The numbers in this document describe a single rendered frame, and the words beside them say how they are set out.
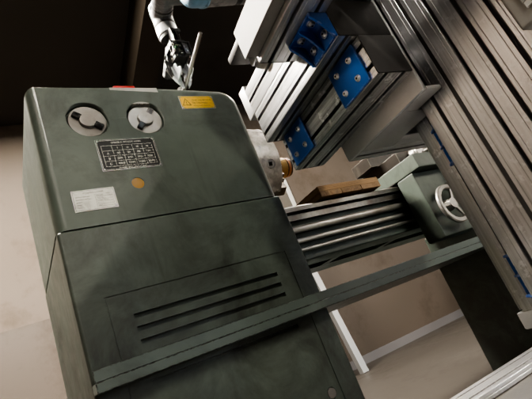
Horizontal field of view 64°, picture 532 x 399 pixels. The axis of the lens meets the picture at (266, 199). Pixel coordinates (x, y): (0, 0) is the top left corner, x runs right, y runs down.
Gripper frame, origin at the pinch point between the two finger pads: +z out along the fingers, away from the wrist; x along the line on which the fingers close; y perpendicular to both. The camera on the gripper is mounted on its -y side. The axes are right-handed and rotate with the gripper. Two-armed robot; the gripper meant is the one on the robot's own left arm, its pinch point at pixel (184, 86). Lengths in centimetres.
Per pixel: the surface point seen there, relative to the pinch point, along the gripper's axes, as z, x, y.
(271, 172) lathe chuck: 37.7, 18.9, 1.9
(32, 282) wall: -26, -31, -267
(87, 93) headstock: 14.2, -37.1, 13.2
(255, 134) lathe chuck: 22.3, 18.6, 2.2
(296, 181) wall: -65, 241, -232
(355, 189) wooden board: 51, 47, 7
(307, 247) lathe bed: 66, 18, 4
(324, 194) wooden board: 51, 33, 6
